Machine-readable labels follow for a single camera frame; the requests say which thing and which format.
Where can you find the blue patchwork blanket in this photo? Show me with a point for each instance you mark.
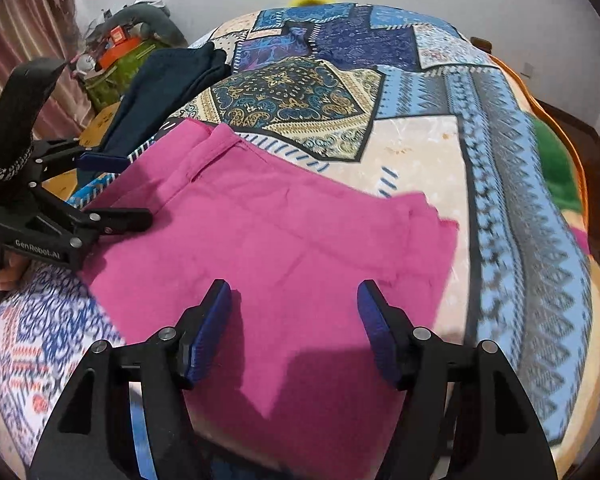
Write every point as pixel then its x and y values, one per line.
pixel 430 160

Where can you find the white wall outlet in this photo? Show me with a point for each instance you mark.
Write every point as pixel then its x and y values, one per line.
pixel 528 70

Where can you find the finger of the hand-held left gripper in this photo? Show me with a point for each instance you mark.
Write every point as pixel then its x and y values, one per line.
pixel 102 162
pixel 124 219

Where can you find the pink striped curtain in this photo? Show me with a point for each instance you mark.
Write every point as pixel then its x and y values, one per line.
pixel 19 15

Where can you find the orange box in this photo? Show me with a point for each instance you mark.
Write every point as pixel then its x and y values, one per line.
pixel 117 50

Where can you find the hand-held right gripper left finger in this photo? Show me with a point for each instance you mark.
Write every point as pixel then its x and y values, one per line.
pixel 209 340

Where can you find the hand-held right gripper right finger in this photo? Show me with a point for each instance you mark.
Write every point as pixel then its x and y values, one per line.
pixel 380 340

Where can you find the pink pants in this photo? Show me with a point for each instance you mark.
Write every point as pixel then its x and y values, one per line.
pixel 260 240

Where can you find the dark navy pants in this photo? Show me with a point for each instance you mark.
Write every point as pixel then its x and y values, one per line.
pixel 154 85

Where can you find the green storage box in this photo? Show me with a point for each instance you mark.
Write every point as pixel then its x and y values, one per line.
pixel 124 70

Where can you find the grey plush pillow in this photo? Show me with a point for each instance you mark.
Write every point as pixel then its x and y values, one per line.
pixel 154 20

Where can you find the person's left hand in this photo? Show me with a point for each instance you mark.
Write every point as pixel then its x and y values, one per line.
pixel 12 272

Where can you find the wooden bed post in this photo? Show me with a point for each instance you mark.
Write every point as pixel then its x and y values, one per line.
pixel 482 45

